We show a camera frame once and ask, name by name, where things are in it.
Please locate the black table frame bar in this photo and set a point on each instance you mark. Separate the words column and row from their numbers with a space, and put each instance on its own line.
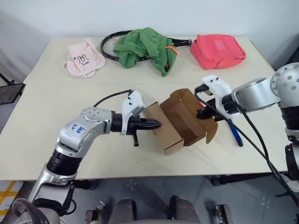
column 86, row 184
column 245, row 178

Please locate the red tape square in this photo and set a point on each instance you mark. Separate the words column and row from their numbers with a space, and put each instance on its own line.
column 200, row 103

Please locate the blue pen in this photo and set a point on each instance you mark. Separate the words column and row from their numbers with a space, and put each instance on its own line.
column 236, row 133

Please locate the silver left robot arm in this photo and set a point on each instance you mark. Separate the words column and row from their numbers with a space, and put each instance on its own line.
column 77, row 137

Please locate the pink towel with writing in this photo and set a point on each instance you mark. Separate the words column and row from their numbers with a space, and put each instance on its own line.
column 84, row 59

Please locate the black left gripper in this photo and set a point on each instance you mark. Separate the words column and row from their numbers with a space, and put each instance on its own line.
column 135, row 124

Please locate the yellow white striped mat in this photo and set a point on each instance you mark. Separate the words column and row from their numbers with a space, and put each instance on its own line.
column 8, row 196

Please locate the brown cardboard box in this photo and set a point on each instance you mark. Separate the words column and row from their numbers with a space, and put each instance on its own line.
column 175, row 121

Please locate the small metal bracket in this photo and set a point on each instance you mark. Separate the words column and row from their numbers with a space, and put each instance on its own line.
column 223, row 213
column 95, row 213

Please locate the black tennis racket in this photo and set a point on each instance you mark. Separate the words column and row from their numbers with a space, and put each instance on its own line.
column 107, row 52

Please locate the black stand with plate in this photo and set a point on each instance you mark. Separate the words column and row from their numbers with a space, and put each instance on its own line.
column 10, row 93

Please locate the green crumpled garment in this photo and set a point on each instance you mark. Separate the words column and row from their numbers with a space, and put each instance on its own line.
column 142, row 47

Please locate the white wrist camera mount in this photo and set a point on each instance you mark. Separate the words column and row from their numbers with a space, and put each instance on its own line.
column 219, row 87
column 132, row 102

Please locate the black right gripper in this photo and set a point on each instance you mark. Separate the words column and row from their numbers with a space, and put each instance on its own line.
column 213, row 110

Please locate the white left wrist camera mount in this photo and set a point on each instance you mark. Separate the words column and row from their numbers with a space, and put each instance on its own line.
column 132, row 102

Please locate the pink fabric bag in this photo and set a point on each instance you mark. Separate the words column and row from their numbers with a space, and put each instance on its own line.
column 216, row 51

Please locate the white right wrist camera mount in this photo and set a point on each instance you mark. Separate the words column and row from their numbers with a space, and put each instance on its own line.
column 219, row 87

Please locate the dark rounded shape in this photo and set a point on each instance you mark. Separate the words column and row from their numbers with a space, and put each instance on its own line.
column 184, row 210
column 123, row 211

